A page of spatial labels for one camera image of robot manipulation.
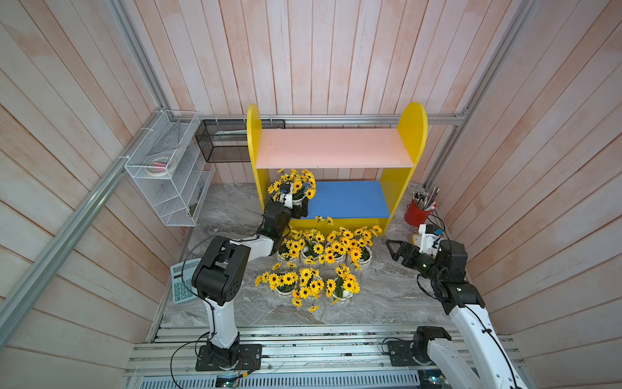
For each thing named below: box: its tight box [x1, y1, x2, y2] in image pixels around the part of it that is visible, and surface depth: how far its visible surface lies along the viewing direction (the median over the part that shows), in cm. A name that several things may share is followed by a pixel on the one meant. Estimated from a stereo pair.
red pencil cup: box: [404, 187, 440, 227], surface depth 101 cm
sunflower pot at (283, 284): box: [254, 271, 300, 295], surface depth 76 cm
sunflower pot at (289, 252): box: [276, 239, 306, 266], surface depth 85 cm
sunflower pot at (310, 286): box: [291, 267, 325, 313], surface depth 76 cm
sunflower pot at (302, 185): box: [267, 168, 317, 204], surface depth 85 cm
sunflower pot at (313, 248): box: [300, 215, 333, 266], surface depth 87 cm
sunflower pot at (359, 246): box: [347, 224, 383, 271], surface depth 87 cm
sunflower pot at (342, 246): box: [330, 226, 354, 267], surface depth 84 cm
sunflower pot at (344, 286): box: [325, 263, 361, 306], surface depth 78 cm
